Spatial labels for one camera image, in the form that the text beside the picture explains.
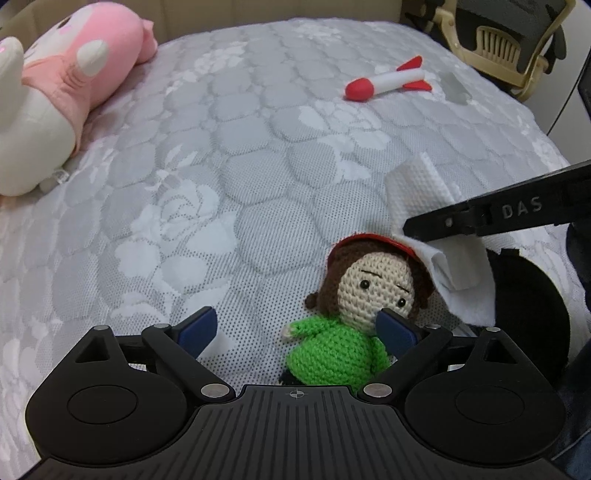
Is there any red white toy rocket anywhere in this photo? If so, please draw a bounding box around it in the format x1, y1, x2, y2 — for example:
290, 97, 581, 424
345, 55, 433, 102

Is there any black fabric pouch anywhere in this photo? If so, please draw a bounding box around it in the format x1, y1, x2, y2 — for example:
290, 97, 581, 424
487, 249, 571, 378

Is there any beige black office chair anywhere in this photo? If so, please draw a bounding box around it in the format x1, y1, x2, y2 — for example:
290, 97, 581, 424
401, 0, 576, 102

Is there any grey quilted mattress cover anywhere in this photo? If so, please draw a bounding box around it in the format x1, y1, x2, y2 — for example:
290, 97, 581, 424
1, 19, 567, 479

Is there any white paper towel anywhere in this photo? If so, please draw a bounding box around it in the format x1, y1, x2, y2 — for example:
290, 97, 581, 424
385, 152, 496, 327

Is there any pink white plush toy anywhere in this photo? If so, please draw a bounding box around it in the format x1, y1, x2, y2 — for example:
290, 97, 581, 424
1, 1, 158, 197

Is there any crochet doll green sweater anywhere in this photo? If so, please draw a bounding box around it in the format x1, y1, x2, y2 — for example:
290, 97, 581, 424
276, 233, 438, 388

